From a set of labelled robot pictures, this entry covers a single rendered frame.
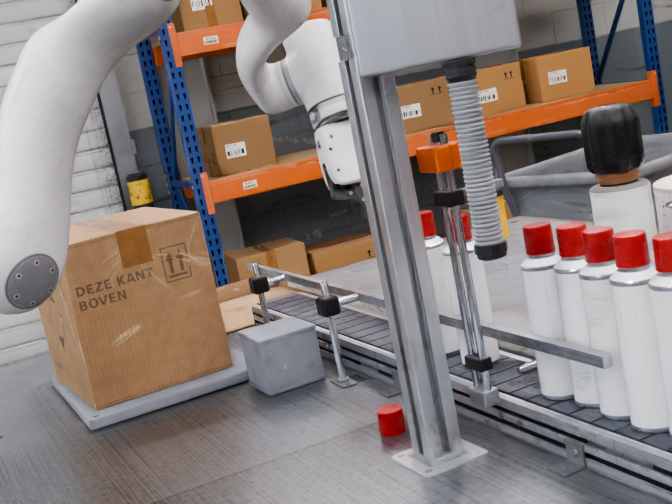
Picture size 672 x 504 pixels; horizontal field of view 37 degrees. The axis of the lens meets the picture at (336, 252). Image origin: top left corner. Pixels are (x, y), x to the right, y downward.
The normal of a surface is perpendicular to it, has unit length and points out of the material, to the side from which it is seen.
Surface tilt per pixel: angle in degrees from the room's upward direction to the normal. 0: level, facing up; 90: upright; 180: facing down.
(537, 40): 90
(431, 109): 90
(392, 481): 0
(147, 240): 90
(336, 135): 67
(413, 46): 90
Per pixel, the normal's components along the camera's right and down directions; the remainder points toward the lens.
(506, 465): -0.19, -0.97
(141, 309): 0.46, 0.07
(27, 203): 0.62, -0.11
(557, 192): -0.73, 0.32
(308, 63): -0.39, 0.00
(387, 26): -0.16, 0.21
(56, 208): 0.90, -0.03
